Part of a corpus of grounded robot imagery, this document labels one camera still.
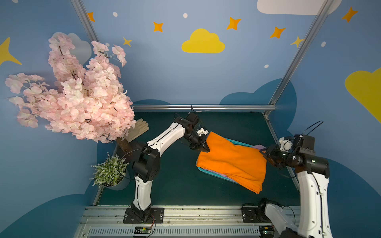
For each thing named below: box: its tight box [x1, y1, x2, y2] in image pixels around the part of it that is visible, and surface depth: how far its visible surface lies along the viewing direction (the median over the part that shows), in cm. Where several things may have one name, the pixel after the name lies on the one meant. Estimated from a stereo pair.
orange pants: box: [196, 131, 267, 194], surface depth 79 cm
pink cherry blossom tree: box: [4, 34, 136, 158], surface depth 53 cm
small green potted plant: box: [89, 152, 130, 191], surface depth 73 cm
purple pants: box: [200, 144, 266, 182], surface depth 79 cm
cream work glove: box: [124, 118, 150, 143], surface depth 113 cm
